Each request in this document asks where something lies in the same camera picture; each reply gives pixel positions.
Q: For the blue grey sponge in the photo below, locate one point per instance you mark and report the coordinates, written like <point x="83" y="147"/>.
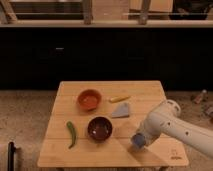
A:
<point x="138" y="140"/>

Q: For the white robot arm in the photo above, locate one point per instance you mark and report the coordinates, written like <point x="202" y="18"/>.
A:
<point x="165" y="119"/>

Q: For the red orange bowl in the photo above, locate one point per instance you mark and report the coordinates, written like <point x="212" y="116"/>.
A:
<point x="89" y="99"/>

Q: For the dark maroon bowl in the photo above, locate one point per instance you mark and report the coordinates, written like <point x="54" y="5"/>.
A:
<point x="99" y="129"/>

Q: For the grey folded cloth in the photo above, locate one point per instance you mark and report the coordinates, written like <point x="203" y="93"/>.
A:
<point x="123" y="110"/>

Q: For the wooden folding table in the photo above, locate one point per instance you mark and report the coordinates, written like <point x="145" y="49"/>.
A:
<point x="117" y="151"/>

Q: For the green chili pepper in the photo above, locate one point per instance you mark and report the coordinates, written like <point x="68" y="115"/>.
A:
<point x="72" y="131"/>

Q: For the debris on floor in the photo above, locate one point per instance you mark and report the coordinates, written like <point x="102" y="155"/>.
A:
<point x="201" y="97"/>

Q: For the black object on floor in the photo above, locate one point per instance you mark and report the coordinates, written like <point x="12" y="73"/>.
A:
<point x="11" y="153"/>

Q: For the wooden shelf frame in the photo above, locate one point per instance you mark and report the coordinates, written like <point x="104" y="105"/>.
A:
<point x="107" y="13"/>

